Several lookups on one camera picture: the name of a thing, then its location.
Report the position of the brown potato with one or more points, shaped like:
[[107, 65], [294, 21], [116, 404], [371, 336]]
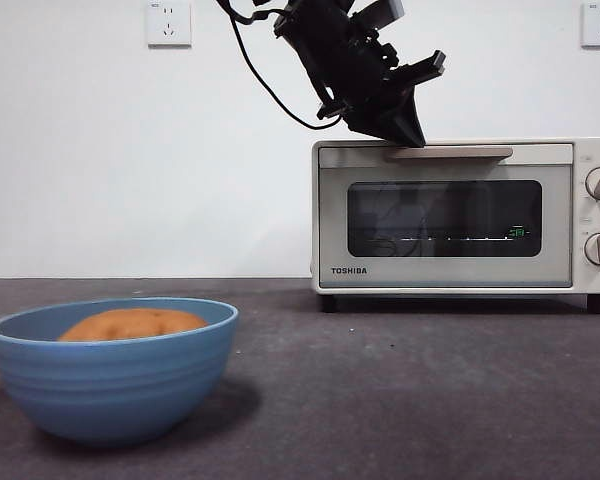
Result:
[[130, 325]]

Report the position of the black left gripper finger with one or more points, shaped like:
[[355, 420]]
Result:
[[410, 122], [375, 125]]

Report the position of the cream toaster oven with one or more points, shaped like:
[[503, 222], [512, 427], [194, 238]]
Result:
[[587, 220]]

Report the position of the blue bowl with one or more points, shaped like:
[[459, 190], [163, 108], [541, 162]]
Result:
[[110, 390]]

